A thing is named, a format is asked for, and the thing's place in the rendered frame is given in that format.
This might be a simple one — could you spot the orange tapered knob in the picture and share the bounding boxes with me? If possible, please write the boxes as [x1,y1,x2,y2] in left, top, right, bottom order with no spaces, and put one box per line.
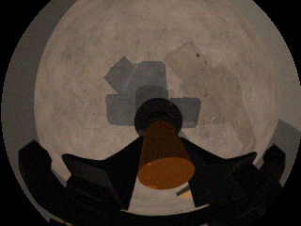
[136,121,195,189]

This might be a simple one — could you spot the black round pedestal with silver shaft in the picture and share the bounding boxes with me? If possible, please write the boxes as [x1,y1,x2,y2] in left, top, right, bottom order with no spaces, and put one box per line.
[135,98,182,136]

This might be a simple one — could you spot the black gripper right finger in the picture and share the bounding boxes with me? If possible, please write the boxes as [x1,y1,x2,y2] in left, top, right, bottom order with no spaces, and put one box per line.
[181,137,257,208]

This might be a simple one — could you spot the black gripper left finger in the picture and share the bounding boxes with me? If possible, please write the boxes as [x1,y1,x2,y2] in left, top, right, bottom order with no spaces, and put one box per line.
[61,136,143,211]

